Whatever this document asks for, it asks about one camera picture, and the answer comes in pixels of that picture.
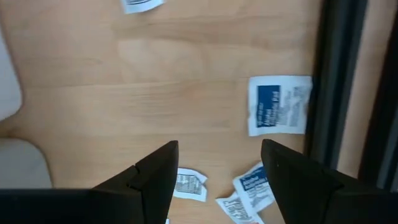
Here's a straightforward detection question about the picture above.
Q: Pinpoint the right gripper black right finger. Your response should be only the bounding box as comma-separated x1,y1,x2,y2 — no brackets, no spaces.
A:
261,138,344,224

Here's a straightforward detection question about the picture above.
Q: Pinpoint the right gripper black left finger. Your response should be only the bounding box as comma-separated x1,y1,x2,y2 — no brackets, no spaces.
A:
91,140,180,224

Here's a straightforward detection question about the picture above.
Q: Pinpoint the white packet red print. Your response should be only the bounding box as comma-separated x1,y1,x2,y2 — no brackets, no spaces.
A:
215,190,266,224
119,0,165,15
172,167,208,203

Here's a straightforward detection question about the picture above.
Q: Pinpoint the white packet blue print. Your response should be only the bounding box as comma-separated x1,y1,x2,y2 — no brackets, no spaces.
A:
232,161,276,214
247,74,313,138

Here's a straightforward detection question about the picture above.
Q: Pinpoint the black aluminium table frame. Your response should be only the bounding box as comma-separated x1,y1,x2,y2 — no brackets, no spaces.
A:
303,0,398,194

